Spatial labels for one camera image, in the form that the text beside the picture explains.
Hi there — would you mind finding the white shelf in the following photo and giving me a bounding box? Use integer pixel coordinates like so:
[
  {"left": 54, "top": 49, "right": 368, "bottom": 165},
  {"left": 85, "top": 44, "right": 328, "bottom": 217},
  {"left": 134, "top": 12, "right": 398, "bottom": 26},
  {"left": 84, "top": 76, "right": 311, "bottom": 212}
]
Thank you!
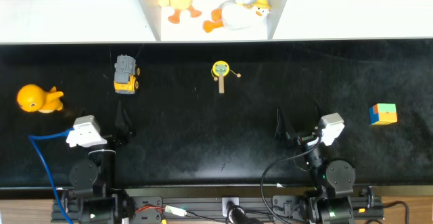
[{"left": 0, "top": 0, "right": 433, "bottom": 45}]

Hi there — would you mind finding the mounting rail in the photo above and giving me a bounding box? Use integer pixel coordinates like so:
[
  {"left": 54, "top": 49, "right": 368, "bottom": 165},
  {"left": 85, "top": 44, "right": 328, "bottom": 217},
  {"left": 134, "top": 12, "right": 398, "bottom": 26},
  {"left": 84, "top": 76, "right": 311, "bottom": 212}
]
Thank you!
[{"left": 50, "top": 185, "right": 411, "bottom": 224}]

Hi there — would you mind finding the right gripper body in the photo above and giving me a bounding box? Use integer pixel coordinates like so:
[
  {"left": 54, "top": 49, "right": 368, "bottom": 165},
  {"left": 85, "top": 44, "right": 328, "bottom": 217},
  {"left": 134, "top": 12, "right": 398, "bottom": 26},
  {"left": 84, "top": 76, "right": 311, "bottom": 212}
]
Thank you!
[{"left": 275, "top": 131, "right": 322, "bottom": 148}]

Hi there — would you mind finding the grey and yellow toy truck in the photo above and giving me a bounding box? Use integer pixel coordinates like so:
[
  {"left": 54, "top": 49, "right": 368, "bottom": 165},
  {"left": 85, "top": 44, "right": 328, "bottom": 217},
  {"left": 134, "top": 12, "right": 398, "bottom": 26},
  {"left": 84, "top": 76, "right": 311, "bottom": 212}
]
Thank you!
[{"left": 113, "top": 54, "right": 141, "bottom": 95}]

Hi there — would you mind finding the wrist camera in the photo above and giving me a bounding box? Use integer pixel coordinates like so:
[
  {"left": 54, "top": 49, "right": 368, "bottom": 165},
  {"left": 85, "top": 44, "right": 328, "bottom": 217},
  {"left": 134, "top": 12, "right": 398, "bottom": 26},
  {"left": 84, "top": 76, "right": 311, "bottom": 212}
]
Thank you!
[
  {"left": 65, "top": 114, "right": 108, "bottom": 149},
  {"left": 317, "top": 112, "right": 346, "bottom": 147}
]

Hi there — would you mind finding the yellow rubber duck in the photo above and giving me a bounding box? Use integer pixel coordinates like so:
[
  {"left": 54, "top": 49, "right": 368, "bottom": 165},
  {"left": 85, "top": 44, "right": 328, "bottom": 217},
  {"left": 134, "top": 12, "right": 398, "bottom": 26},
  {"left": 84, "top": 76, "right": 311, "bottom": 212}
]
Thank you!
[{"left": 16, "top": 84, "right": 65, "bottom": 114}]

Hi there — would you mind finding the many-coloured puzzle cube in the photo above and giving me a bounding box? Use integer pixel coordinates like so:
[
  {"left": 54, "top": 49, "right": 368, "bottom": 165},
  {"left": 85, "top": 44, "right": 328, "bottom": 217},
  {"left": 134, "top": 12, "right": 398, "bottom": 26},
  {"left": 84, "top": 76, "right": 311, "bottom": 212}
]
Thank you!
[{"left": 368, "top": 103, "right": 398, "bottom": 126}]

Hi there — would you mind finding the black cable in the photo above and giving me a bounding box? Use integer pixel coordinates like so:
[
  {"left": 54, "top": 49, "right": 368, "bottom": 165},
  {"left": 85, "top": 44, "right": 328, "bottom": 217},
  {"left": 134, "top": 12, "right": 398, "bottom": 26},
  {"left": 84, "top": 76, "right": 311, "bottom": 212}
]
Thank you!
[{"left": 260, "top": 134, "right": 322, "bottom": 224}]

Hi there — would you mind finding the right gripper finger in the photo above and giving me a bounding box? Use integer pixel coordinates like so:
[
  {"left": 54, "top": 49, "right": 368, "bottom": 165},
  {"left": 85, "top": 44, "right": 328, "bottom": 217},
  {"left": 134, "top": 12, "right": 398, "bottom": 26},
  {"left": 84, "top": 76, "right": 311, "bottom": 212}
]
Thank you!
[
  {"left": 313, "top": 99, "right": 327, "bottom": 128},
  {"left": 275, "top": 107, "right": 296, "bottom": 141}
]

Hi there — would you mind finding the white plush duck yellow hat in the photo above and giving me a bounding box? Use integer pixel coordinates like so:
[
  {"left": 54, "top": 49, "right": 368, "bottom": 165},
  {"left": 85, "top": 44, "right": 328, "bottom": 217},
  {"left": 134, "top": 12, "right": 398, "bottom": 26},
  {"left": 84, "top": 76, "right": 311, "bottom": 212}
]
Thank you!
[{"left": 202, "top": 0, "right": 272, "bottom": 34}]

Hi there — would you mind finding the yellow wooden rattle drum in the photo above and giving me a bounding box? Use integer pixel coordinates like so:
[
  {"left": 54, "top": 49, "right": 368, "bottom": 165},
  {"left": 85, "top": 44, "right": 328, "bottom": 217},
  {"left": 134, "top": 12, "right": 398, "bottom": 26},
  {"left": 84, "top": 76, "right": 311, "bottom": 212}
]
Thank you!
[{"left": 210, "top": 60, "right": 242, "bottom": 95}]

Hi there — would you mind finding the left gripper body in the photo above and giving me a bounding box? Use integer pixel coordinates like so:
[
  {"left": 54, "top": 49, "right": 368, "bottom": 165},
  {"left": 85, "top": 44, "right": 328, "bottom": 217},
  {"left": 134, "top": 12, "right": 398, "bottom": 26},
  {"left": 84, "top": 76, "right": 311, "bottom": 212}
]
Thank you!
[{"left": 101, "top": 134, "right": 136, "bottom": 150}]

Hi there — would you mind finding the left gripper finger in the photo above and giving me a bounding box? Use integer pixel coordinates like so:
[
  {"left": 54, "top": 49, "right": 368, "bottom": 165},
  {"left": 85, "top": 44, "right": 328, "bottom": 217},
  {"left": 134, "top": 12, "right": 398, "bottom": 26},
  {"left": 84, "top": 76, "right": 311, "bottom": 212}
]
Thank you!
[{"left": 114, "top": 99, "right": 135, "bottom": 139}]

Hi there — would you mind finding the blue cable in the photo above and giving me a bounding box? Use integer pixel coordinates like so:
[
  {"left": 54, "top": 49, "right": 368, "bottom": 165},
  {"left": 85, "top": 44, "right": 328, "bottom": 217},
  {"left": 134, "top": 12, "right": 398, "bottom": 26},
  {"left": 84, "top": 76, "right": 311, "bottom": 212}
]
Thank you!
[{"left": 28, "top": 127, "right": 75, "bottom": 224}]

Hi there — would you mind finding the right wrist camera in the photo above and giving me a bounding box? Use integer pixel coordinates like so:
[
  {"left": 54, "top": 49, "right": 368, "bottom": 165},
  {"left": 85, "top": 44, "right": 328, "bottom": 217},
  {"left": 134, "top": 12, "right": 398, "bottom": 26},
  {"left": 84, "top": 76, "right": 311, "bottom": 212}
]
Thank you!
[{"left": 317, "top": 112, "right": 346, "bottom": 147}]

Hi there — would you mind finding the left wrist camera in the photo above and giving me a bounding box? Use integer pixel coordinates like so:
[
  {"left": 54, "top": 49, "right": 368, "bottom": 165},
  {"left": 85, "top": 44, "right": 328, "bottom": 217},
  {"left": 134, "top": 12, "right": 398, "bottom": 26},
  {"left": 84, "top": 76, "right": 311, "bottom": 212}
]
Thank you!
[{"left": 65, "top": 114, "right": 108, "bottom": 149}]

